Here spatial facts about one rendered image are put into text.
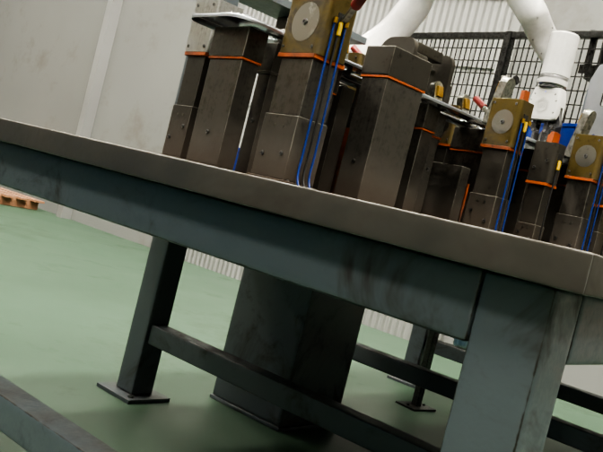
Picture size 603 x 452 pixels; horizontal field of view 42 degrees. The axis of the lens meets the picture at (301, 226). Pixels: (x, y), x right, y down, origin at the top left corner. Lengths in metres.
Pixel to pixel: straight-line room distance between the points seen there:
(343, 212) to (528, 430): 0.30
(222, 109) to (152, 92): 5.76
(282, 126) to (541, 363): 0.76
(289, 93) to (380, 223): 0.62
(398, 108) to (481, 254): 0.85
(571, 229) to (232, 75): 1.05
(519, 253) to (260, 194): 0.35
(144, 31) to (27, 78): 1.93
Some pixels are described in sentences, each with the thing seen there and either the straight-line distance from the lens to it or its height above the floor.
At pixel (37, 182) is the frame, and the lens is 1.44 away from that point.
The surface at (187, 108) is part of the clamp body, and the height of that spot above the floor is 0.82.
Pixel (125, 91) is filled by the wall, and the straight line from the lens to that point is 7.61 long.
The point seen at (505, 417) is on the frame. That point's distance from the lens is 0.82.
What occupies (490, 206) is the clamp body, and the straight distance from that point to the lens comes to 1.89.
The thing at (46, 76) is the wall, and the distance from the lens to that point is 8.79.
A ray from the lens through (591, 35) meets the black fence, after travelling 3.08.
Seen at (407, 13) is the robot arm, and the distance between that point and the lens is 2.50.
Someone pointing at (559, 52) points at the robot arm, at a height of 1.28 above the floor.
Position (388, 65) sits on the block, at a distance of 1.58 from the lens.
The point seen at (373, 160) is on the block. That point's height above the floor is 0.80.
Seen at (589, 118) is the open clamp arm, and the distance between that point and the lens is 2.25.
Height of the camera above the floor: 0.68
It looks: 1 degrees down
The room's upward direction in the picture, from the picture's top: 14 degrees clockwise
